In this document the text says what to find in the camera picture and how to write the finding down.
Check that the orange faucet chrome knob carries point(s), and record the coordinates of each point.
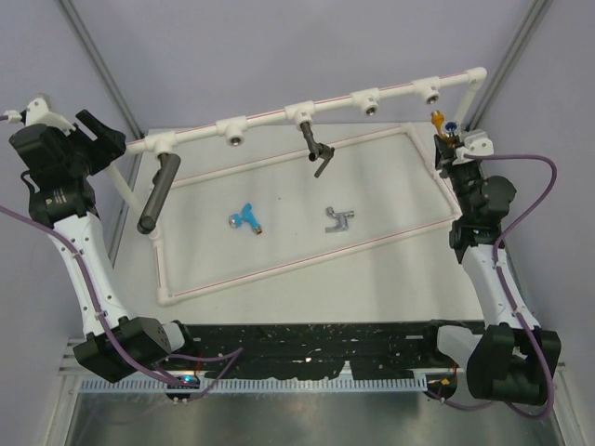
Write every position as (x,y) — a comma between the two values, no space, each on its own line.
(448,131)

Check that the right aluminium frame post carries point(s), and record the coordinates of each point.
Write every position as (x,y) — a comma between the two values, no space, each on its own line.
(531,20)

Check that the aluminium frame post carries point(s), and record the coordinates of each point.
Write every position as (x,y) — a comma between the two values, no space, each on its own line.
(531,20)
(83,36)

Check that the dark grey lever faucet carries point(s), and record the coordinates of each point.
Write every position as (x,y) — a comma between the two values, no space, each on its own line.
(317,150)

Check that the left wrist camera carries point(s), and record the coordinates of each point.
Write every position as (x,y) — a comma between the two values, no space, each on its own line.
(38,111)

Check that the white slotted cable duct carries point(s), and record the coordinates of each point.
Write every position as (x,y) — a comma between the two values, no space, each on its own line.
(345,383)

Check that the blue plastic faucet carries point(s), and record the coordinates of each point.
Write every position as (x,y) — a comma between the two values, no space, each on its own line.
(246,216)

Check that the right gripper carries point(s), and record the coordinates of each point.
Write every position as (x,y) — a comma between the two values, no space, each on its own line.
(443,154)

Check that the left aluminium frame post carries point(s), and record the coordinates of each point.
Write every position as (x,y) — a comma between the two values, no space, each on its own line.
(83,36)

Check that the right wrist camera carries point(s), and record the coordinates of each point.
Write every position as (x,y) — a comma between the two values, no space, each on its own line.
(474,143)

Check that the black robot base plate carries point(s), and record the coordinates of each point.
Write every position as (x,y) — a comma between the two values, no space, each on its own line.
(312,351)

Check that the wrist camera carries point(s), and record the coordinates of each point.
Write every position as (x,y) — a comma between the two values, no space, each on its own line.
(38,111)
(474,143)

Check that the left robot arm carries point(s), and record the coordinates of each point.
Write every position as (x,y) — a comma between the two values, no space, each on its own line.
(64,206)

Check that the silver metal faucet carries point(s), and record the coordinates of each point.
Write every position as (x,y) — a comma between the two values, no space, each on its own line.
(341,220)

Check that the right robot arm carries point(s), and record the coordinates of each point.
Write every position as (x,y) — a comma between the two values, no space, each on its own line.
(514,360)

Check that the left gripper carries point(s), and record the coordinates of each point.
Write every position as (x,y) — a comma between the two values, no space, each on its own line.
(110,144)

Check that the white PVC pipe frame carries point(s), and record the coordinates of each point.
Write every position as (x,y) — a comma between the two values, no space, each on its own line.
(233,130)

